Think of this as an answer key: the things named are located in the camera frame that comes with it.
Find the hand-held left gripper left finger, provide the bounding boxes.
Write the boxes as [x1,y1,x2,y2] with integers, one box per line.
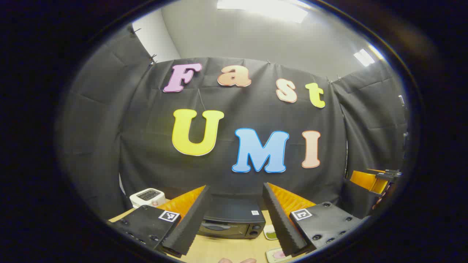
[110,184,213,258]

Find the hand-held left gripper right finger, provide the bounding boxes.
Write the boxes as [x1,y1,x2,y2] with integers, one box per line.
[262,182,370,257]

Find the beige food plate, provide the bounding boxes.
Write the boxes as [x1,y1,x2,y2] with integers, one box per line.
[266,247,294,263]

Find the black electric oven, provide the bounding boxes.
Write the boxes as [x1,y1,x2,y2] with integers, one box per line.
[197,195,267,240]

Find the white divided bean dish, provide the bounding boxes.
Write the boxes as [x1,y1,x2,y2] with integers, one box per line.
[263,224,279,241]

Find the white toaster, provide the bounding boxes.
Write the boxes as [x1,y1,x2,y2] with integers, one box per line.
[129,188,171,209]

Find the black backdrop cloth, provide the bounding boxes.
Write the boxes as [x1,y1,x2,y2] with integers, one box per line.
[55,26,408,224]

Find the small ceiling light panel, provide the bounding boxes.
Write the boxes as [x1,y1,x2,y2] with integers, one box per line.
[353,45,385,68]

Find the large ceiling light panel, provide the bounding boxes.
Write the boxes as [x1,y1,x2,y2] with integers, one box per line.
[216,0,309,23]

